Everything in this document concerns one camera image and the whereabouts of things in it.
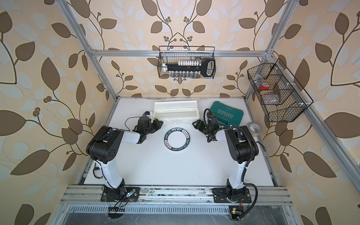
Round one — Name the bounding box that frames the black socket set holder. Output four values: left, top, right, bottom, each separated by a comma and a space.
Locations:
161, 58, 216, 78

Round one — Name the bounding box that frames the black corrugated cable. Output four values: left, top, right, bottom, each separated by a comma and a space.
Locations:
203, 108, 259, 220

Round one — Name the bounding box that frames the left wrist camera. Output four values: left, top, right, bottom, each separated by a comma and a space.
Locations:
142, 111, 152, 118

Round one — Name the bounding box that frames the clear tape roll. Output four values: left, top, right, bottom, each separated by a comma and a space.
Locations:
247, 123, 262, 137

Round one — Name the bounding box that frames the red item in basket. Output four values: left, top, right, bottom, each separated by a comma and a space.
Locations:
260, 82, 270, 91

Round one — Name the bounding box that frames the right black wire basket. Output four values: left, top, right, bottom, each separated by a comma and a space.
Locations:
247, 59, 314, 122

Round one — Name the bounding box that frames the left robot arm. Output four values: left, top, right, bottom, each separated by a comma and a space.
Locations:
86, 116, 164, 189

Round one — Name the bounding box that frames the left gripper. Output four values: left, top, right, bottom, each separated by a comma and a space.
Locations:
143, 119, 163, 136

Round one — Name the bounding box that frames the rear black wire basket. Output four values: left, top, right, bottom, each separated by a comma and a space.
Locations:
157, 45, 216, 79

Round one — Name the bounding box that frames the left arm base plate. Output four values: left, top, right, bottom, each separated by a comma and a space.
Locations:
100, 185, 140, 202

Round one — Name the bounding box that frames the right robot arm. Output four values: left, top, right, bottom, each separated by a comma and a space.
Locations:
192, 112, 259, 190

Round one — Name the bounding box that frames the black wire basket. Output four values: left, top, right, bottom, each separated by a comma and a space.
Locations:
247, 59, 314, 122
157, 45, 216, 79

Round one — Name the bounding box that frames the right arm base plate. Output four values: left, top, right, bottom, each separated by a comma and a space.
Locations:
212, 187, 252, 204

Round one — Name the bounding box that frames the green tool case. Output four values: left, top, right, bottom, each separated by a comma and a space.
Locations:
210, 101, 244, 127

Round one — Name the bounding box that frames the white plate green rim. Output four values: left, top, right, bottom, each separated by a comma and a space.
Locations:
164, 127, 190, 152

